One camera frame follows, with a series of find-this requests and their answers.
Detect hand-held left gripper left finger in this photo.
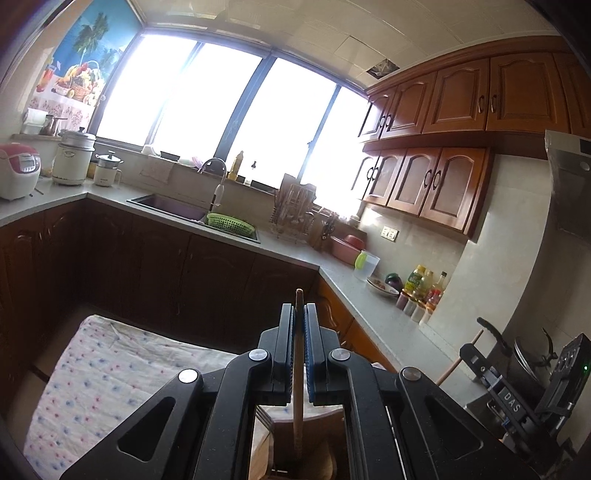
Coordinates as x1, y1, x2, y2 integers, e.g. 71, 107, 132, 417
60, 302, 296, 480

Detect tall white electric cooker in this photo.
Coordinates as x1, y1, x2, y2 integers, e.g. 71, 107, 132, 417
51, 128, 97, 186

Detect beige dishcloth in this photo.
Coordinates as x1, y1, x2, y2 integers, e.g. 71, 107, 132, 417
139, 160, 175, 184

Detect pink lidded pot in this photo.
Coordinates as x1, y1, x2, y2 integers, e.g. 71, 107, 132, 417
331, 234, 368, 265

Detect dish rack with cutting boards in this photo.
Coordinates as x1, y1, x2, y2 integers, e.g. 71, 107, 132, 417
270, 172, 320, 243

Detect tropical fruit wall poster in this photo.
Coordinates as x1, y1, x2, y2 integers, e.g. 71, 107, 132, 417
33, 0, 141, 136

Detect white floral tablecloth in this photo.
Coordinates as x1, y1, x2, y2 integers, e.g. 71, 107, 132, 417
22, 314, 243, 472

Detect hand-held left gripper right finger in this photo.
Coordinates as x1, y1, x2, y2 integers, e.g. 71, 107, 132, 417
302, 302, 541, 480

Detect chrome faucet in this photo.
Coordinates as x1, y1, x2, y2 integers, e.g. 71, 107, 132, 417
198, 157, 228, 219

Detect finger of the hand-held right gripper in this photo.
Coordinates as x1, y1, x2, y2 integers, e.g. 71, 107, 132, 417
459, 343, 505, 394

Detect small white electric pot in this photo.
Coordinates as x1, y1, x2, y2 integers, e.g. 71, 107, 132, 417
93, 151, 125, 188

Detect dark metal pot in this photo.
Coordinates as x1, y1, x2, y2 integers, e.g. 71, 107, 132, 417
40, 114, 68, 137

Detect clear pitcher with green handle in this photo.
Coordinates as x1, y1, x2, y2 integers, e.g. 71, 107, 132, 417
353, 250, 380, 282

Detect green plastic basket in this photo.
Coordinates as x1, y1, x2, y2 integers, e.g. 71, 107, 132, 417
206, 213, 256, 233

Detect black wok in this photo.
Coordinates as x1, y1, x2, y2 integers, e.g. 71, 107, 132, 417
477, 318, 557, 407

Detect dark wooden lower cabinets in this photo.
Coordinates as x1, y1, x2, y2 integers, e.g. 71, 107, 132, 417
0, 198, 398, 407

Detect steel kitchen sink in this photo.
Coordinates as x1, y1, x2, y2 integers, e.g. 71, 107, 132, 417
126, 193, 262, 244

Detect row of spice jars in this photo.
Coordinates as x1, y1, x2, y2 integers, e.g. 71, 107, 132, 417
396, 290, 433, 325

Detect wooden upper kitchen cabinets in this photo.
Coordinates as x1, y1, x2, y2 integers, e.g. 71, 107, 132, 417
357, 48, 591, 241

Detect wooden slatted utensil holder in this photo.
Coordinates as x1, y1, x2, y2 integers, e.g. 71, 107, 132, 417
252, 401, 352, 480

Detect wok lid with black handle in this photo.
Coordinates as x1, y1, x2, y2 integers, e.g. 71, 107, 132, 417
513, 328, 556, 370

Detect paper towel roll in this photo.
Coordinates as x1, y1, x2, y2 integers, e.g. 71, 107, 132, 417
22, 108, 48, 136

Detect large kitchen window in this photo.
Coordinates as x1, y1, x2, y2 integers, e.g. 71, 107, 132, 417
88, 28, 372, 215

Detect steel range hood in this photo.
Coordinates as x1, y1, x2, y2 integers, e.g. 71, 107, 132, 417
544, 130, 591, 237

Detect white and red rice cooker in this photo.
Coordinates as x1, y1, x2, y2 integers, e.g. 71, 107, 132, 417
0, 143, 42, 202

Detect yellow cooking oil bottle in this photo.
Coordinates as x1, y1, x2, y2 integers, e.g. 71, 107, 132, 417
405, 264, 427, 297

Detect brown wooden chopstick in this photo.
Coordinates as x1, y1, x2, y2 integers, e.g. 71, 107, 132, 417
294, 288, 306, 464
435, 329, 484, 387

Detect knife block with utensils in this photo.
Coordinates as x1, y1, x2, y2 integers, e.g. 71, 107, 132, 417
313, 209, 341, 253

